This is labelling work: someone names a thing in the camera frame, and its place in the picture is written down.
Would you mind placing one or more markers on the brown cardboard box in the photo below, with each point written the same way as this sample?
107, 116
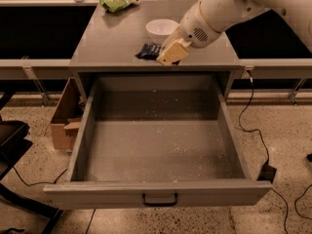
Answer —
66, 120

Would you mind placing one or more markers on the grey cabinet counter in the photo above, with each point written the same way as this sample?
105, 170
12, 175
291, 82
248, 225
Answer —
111, 42

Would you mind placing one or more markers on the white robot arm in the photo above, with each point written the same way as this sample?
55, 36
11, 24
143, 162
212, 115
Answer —
297, 14

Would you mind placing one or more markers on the black drawer handle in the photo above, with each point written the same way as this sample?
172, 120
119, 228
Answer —
161, 200

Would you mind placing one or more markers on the open grey top drawer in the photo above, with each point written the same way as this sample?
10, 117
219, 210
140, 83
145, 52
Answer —
156, 134

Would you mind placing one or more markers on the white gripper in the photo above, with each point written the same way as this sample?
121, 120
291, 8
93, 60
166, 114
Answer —
194, 29

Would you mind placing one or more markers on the blue rxbar blueberry wrapper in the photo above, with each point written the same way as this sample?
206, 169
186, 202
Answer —
149, 52

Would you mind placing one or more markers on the black power adapter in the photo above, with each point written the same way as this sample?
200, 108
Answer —
267, 172

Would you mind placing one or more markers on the white ceramic bowl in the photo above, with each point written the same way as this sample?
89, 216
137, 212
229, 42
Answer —
159, 30

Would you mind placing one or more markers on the green chip bag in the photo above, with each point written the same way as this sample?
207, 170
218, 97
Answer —
114, 6

